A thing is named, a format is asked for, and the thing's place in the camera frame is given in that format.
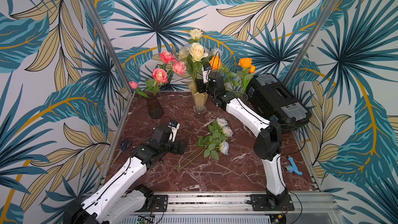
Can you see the aluminium front rail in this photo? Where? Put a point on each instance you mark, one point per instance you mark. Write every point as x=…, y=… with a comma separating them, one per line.
x=231, y=208

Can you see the orange rose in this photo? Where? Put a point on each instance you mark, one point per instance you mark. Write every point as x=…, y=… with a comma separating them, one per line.
x=215, y=63
x=244, y=63

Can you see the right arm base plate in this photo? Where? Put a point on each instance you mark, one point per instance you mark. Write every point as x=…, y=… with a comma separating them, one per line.
x=263, y=202

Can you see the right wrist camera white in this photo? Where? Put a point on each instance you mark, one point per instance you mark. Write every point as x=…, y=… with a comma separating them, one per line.
x=206, y=69

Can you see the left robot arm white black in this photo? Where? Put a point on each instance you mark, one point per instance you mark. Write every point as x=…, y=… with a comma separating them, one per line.
x=112, y=203

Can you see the clear glass vase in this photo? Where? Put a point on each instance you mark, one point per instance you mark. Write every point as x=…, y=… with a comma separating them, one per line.
x=243, y=96

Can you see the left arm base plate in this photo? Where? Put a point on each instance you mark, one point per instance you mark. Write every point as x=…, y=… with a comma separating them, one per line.
x=156, y=203

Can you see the blue handled scissors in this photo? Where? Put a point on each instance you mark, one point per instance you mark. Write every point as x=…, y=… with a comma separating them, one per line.
x=125, y=144

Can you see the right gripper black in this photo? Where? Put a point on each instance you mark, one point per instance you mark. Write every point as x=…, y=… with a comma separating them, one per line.
x=201, y=86

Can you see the cream yellow fluted vase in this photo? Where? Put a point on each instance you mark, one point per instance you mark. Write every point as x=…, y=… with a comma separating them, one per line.
x=199, y=99

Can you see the black plastic toolbox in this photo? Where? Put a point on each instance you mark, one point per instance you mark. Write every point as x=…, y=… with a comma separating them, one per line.
x=274, y=102

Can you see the dark purple glass vase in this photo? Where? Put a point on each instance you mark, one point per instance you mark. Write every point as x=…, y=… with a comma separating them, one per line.
x=155, y=109

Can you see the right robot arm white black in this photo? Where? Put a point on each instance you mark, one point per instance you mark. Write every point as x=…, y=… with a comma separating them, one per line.
x=268, y=139

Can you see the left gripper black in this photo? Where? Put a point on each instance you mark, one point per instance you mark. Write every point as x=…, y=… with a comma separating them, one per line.
x=176, y=150

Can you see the orange tulip bud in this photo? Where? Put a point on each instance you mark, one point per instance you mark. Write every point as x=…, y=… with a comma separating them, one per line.
x=249, y=74

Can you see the pink rose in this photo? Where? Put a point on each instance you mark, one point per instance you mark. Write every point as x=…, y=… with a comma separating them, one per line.
x=178, y=68
x=159, y=78
x=166, y=57

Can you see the pink tulip bud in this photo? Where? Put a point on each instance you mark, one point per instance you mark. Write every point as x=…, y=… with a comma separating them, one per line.
x=136, y=87

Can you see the blue plastic tool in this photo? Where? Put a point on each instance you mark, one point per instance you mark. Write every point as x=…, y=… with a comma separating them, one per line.
x=292, y=167

